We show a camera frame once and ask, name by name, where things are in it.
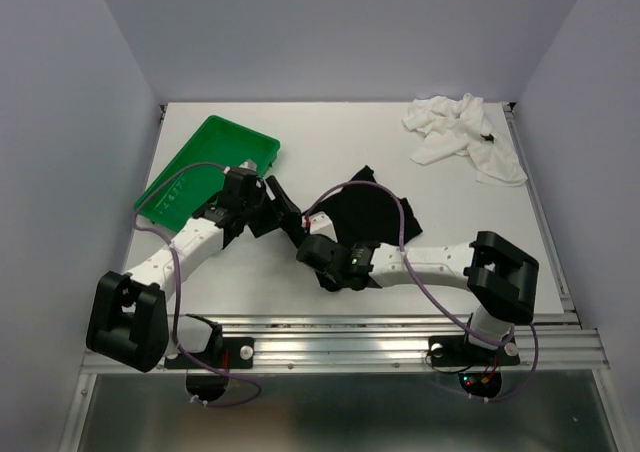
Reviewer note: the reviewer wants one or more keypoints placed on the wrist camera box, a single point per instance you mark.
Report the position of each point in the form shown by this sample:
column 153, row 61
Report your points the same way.
column 242, row 187
column 321, row 250

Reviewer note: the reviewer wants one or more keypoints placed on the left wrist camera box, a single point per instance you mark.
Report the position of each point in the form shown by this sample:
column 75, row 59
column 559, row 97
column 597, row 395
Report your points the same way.
column 242, row 187

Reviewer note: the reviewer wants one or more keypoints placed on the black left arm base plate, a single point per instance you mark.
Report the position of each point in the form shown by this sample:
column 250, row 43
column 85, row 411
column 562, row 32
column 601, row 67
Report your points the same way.
column 230, row 353

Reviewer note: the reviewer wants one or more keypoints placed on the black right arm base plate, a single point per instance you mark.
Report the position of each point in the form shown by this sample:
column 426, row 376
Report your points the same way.
column 456, row 351

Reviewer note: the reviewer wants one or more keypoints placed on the green plastic tray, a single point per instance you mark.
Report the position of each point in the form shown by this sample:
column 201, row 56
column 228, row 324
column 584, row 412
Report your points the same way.
column 190, row 178

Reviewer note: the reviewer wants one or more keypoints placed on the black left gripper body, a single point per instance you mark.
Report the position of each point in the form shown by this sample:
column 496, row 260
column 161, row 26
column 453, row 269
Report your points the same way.
column 268, row 214

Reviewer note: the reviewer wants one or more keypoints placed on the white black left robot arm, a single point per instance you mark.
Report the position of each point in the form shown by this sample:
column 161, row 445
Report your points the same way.
column 129, row 322

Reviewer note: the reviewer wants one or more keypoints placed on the white t shirt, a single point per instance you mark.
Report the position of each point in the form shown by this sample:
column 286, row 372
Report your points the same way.
column 462, row 128

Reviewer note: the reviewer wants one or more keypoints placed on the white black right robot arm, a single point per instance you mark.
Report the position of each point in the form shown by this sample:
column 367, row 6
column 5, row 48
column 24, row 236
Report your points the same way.
column 501, row 277

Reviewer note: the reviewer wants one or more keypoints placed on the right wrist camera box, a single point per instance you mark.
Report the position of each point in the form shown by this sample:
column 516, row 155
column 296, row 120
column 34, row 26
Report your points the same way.
column 321, row 250

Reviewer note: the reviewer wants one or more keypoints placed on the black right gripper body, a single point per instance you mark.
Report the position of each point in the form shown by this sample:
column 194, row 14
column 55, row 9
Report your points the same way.
column 327, row 278

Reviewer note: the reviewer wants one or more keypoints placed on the black t shirt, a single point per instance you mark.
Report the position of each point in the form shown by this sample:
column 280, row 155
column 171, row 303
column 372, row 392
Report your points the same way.
column 366, row 216

